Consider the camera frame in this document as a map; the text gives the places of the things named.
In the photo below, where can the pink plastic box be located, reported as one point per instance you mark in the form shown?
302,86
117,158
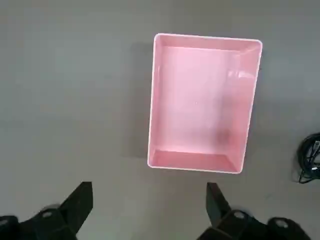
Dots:
200,105

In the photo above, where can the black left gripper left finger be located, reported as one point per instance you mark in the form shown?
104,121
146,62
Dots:
75,210

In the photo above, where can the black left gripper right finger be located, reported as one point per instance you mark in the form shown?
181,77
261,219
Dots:
215,207

